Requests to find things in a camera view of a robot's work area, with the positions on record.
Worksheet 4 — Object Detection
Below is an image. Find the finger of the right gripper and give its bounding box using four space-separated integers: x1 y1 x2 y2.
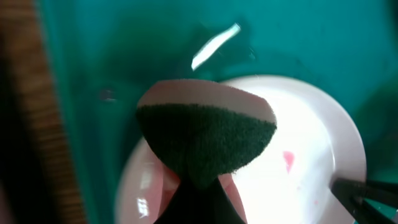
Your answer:
350 195 397 224
331 179 397 209

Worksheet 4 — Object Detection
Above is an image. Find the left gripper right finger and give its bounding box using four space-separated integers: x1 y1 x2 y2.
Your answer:
198 179 244 224

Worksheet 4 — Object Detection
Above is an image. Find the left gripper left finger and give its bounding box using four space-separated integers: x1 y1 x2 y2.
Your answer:
154 179 199 224

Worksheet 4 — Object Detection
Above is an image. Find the green and orange sponge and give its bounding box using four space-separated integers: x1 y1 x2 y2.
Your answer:
136 79 277 191

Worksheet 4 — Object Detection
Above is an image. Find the white plate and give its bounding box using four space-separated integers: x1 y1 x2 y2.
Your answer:
115 75 366 223

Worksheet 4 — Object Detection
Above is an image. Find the teal plastic tray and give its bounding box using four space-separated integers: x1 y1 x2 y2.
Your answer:
40 0 397 223

